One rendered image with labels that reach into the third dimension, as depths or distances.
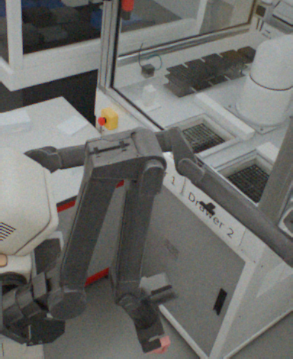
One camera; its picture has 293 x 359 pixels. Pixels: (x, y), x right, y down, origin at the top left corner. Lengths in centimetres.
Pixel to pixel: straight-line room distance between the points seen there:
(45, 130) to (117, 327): 99
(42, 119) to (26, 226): 130
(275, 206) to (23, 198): 86
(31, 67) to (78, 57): 25
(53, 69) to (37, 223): 150
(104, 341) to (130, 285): 141
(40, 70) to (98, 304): 117
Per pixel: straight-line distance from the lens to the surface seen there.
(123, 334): 253
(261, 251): 179
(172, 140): 129
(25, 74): 248
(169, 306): 248
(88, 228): 95
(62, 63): 255
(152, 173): 84
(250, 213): 134
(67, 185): 203
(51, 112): 242
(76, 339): 250
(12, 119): 229
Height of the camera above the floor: 215
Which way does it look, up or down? 40 degrees down
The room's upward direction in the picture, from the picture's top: 10 degrees clockwise
